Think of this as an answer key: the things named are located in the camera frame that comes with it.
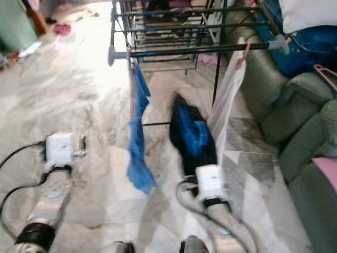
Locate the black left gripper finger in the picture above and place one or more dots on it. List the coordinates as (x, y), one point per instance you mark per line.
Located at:
(82, 145)
(42, 152)

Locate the black garment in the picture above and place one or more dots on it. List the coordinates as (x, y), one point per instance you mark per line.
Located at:
(192, 137)

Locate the silver right arm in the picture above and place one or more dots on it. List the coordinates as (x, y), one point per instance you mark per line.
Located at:
(224, 232)

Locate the pink plastic hanger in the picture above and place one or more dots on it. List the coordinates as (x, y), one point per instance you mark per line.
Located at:
(245, 52)
(321, 68)

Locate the blue t-shirt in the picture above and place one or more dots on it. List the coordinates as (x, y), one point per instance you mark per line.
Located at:
(139, 153)

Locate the grey robot left leg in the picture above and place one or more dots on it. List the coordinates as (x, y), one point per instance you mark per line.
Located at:
(118, 247)

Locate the black metal drying rack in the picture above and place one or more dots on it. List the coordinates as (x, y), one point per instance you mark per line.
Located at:
(115, 54)

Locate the white shirt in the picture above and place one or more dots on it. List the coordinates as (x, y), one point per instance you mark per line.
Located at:
(229, 95)

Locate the white paper sheet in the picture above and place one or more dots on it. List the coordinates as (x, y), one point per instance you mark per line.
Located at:
(29, 49)

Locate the dark pink floor cloth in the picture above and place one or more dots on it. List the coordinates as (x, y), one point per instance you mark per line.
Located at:
(62, 29)

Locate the green sofa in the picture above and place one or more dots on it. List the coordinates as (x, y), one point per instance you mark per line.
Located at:
(300, 121)

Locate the light pink cloth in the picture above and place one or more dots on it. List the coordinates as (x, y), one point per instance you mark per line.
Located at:
(206, 59)

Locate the green cabinet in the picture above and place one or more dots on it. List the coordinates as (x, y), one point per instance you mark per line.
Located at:
(16, 23)

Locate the pink cushion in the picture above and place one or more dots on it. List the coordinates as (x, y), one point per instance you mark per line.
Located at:
(327, 174)

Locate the white pillow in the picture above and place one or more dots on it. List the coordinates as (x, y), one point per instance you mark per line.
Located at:
(308, 13)

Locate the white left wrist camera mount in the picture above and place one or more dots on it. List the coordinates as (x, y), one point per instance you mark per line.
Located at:
(60, 149)

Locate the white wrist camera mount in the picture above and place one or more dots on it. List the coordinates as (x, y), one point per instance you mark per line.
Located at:
(60, 149)
(210, 182)

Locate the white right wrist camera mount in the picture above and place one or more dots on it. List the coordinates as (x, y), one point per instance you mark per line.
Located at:
(210, 182)

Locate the brown wooden door frame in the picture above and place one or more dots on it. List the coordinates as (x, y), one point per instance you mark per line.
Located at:
(38, 18)

